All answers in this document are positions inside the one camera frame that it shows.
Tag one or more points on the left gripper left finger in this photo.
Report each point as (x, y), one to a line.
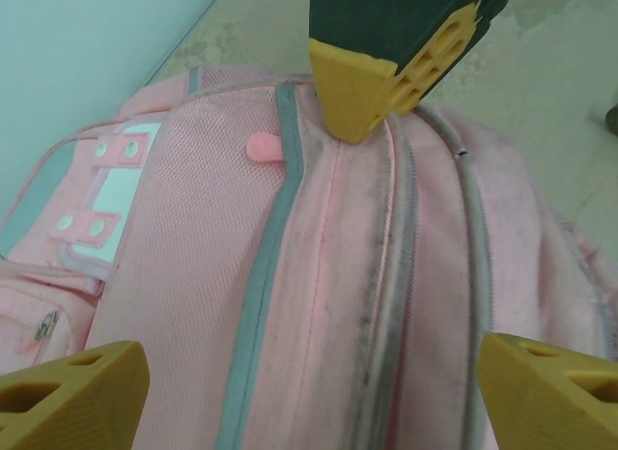
(72, 406)

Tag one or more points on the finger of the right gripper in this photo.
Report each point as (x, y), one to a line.
(376, 35)

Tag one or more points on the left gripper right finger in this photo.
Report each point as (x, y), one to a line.
(555, 406)

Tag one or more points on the pink backpack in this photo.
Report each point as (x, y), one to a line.
(193, 276)

